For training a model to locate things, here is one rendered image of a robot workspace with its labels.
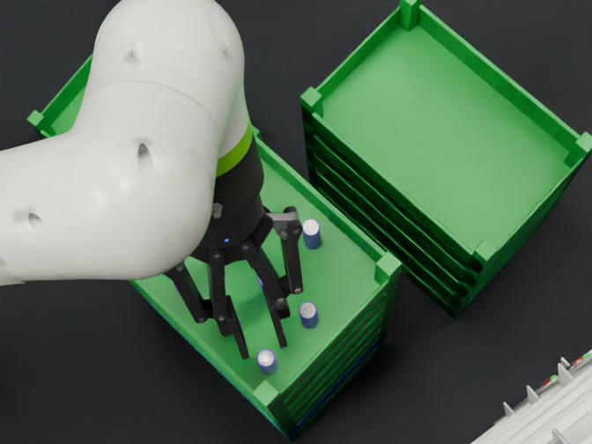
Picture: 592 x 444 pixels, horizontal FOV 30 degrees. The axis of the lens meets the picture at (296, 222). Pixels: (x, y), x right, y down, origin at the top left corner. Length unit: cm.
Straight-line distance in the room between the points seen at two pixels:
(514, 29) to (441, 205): 53
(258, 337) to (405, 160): 34
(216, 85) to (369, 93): 68
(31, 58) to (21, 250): 115
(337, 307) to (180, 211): 52
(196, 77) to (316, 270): 48
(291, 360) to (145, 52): 51
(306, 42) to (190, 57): 106
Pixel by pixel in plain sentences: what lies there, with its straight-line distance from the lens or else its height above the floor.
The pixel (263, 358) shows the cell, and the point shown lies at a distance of 112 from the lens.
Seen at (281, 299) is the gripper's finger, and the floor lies 64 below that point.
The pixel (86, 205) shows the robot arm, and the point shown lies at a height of 101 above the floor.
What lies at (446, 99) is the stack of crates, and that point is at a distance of 143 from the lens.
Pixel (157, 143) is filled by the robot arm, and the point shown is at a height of 100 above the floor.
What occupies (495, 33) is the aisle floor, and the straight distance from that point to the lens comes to 183.
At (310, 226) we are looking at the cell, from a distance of 114.
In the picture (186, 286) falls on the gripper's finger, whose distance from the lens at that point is 100.
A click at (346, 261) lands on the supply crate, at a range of 120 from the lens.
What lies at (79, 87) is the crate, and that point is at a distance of 182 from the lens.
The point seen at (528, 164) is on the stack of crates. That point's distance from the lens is 142.
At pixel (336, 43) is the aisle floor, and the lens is 181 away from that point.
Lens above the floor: 166
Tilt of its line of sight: 75 degrees down
